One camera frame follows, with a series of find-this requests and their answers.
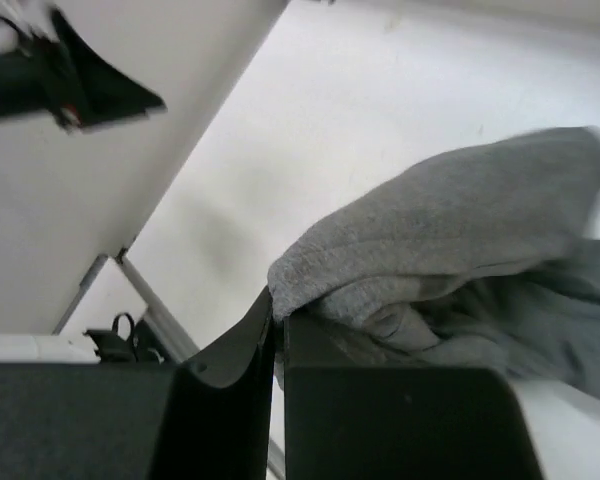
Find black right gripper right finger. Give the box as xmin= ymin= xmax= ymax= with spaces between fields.
xmin=284 ymin=316 xmax=543 ymax=480

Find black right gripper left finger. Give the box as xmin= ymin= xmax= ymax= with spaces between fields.
xmin=0 ymin=292 xmax=274 ymax=479

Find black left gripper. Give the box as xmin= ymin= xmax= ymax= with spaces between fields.
xmin=0 ymin=7 xmax=166 ymax=130

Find grey shorts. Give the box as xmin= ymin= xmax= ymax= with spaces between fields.
xmin=268 ymin=127 xmax=600 ymax=400

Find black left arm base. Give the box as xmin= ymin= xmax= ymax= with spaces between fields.
xmin=84 ymin=312 xmax=173 ymax=364

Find aluminium table frame rail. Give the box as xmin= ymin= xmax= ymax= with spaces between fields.
xmin=53 ymin=255 xmax=199 ymax=362

